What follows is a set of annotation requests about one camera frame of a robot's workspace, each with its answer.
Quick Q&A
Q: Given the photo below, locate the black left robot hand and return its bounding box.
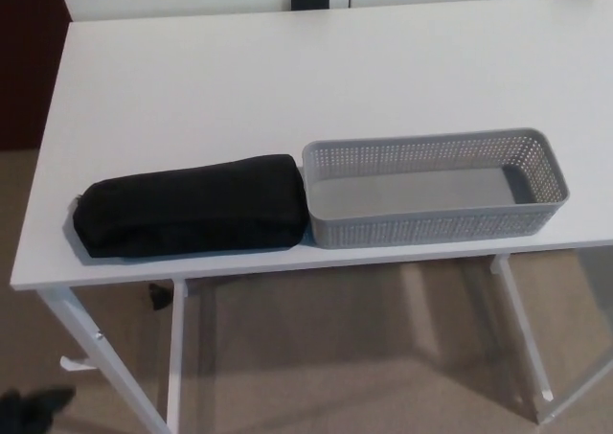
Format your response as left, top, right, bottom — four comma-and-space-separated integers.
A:
0, 386, 78, 434

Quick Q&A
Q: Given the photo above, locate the black fabric pencil case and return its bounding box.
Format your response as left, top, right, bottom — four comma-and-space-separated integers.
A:
71, 153, 309, 259

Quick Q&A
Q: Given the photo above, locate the small black floor object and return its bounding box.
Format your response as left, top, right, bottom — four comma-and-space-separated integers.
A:
147, 283, 172, 310

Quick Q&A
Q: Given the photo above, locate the white table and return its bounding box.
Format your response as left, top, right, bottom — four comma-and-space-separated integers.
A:
9, 0, 613, 293

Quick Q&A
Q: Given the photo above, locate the grey perforated plastic basket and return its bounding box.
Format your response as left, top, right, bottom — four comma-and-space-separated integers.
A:
301, 126, 572, 252

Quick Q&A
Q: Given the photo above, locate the white metal table leg frame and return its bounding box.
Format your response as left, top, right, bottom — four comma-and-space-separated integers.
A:
43, 255, 613, 434

